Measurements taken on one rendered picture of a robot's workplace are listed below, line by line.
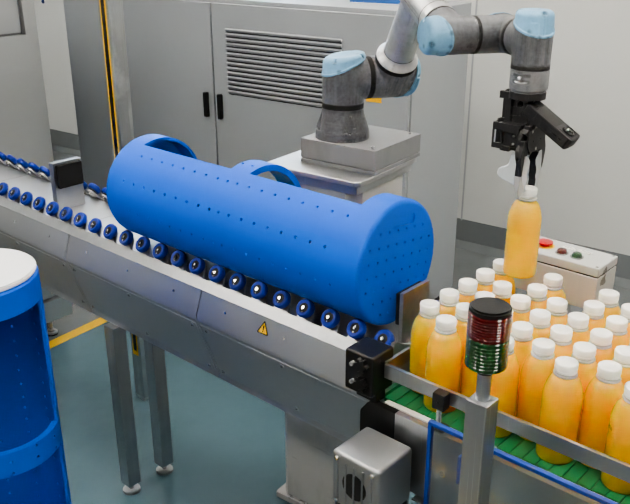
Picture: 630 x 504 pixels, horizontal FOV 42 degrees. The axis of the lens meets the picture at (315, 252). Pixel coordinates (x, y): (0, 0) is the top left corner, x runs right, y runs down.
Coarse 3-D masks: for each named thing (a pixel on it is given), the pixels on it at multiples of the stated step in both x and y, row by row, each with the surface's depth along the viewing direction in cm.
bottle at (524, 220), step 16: (512, 208) 167; (528, 208) 165; (512, 224) 167; (528, 224) 165; (512, 240) 168; (528, 240) 166; (512, 256) 169; (528, 256) 168; (512, 272) 170; (528, 272) 169
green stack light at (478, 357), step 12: (468, 348) 121; (480, 348) 120; (492, 348) 119; (504, 348) 120; (468, 360) 122; (480, 360) 120; (492, 360) 120; (504, 360) 121; (480, 372) 121; (492, 372) 121
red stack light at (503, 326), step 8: (472, 320) 119; (480, 320) 118; (488, 320) 118; (496, 320) 118; (504, 320) 118; (472, 328) 120; (480, 328) 118; (488, 328) 118; (496, 328) 118; (504, 328) 118; (472, 336) 120; (480, 336) 119; (488, 336) 118; (496, 336) 118; (504, 336) 119; (488, 344) 119; (496, 344) 119
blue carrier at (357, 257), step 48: (144, 144) 219; (144, 192) 210; (192, 192) 199; (240, 192) 190; (288, 192) 184; (192, 240) 202; (240, 240) 188; (288, 240) 178; (336, 240) 170; (384, 240) 171; (432, 240) 186; (288, 288) 187; (336, 288) 172; (384, 288) 176
